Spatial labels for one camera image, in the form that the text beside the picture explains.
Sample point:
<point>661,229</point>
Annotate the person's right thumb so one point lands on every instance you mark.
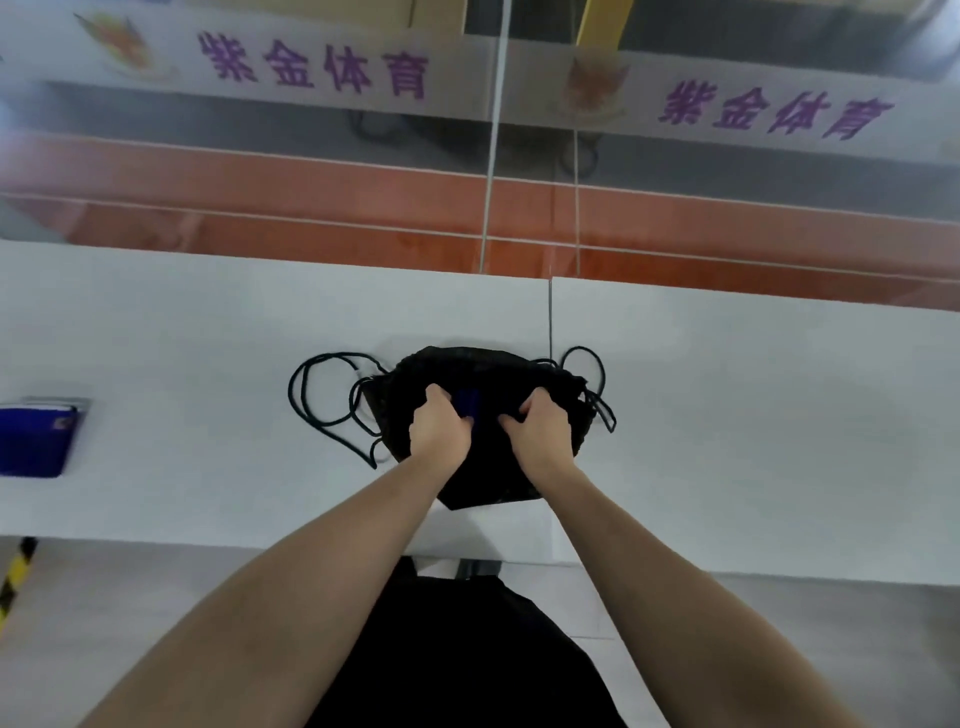
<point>513,426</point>

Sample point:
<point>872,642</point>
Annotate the person's left thumb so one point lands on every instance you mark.
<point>465,429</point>

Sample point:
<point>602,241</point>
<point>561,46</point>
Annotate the yellow post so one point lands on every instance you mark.
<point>604,22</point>

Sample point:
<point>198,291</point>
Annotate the person's right hand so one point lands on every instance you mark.
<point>547,442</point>

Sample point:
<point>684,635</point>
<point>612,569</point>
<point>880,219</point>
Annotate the person's right forearm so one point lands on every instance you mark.
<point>675,600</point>

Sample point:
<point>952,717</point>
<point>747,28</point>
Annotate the person's left forearm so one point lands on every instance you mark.
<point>300,592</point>

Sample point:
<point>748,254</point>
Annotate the person's black clothing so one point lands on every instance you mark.
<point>457,660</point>

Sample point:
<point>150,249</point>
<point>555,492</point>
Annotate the person's left hand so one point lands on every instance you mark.
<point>436,441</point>

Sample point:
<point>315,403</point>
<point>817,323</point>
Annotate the yellow black hazard tape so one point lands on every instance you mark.
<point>15,581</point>

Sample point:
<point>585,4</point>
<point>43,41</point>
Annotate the white banner with purple print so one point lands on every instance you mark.
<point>247,56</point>
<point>750,101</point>

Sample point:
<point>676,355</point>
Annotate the blue item in bag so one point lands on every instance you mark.
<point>468,403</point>

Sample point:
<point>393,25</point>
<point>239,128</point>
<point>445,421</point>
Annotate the blue box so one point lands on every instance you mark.
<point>34,439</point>

